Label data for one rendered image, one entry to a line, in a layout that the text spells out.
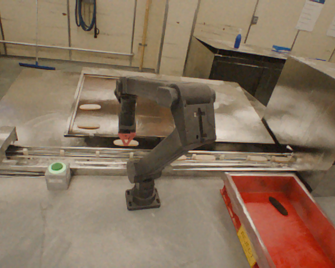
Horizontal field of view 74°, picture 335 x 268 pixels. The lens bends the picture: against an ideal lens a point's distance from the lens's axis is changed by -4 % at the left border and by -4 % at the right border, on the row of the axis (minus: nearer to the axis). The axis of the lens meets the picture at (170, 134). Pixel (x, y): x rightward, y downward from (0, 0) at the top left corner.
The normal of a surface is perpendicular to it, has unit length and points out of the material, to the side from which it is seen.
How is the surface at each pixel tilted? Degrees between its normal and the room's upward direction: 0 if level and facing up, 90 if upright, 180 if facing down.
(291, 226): 0
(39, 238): 0
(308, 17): 90
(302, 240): 0
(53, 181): 90
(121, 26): 90
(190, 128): 57
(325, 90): 90
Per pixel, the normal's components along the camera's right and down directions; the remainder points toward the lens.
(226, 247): 0.16, -0.83
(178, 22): 0.16, 0.56
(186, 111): 0.47, 0.02
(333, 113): -0.97, -0.04
